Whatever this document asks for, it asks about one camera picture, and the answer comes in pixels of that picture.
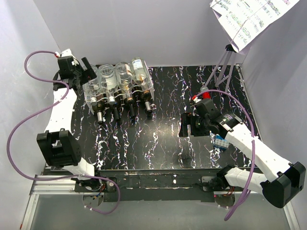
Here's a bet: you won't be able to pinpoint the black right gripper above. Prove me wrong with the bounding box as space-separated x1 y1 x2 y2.
178 112 210 137

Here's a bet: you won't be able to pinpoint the small bottle white cap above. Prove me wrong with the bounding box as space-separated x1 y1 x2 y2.
83 78 100 109

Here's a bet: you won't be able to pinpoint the clear bottle white cap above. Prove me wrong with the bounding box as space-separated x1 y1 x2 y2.
98 64 118 105

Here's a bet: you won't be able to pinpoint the clear bottle black cap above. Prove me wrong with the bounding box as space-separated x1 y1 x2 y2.
115 62 134 103

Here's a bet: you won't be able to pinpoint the olive green wine bottle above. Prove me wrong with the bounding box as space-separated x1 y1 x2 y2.
92 101 106 124

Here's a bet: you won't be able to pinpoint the dark wine bottle neck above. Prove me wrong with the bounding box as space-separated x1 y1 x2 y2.
112 92 121 122

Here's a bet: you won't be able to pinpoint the clear round glass bottle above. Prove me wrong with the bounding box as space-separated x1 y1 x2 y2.
131 57 152 93

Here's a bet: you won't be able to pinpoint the dark green wine bottle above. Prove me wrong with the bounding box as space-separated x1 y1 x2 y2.
122 94 136 119

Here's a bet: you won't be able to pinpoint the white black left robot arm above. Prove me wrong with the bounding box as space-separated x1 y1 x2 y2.
36 54 102 192

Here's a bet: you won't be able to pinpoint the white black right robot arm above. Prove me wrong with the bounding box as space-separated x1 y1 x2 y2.
178 99 306 208

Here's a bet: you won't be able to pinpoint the red glitter tube bottle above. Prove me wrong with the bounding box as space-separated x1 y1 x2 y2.
200 86 211 99

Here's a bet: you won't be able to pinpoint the blue white toy bricks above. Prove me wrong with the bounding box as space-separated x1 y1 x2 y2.
213 135 229 150

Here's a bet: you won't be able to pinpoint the purple tripod stand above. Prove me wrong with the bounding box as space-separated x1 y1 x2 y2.
204 44 237 92

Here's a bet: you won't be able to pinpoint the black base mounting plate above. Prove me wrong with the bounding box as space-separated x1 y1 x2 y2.
74 169 240 204

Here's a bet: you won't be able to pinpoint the white printed paper sheets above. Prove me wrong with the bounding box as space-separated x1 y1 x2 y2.
210 0 298 53

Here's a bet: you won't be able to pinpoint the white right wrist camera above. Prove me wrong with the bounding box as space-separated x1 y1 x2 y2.
190 95 203 105

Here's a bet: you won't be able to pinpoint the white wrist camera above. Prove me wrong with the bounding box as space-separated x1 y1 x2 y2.
190 95 203 105
55 48 80 66

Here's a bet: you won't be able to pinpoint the white wire wine rack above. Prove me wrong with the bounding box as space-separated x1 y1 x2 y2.
90 74 154 114

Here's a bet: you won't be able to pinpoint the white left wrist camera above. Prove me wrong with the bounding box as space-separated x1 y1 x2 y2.
55 48 80 66

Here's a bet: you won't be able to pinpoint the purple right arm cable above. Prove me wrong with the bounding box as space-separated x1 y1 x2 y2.
195 89 255 221

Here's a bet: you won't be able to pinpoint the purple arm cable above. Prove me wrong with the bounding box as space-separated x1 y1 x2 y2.
6 50 120 214
195 89 255 221

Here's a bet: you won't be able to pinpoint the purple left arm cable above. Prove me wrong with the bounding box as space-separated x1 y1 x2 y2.
6 50 120 214

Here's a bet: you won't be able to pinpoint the aluminium frame rail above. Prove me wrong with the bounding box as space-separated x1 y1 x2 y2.
21 68 300 230

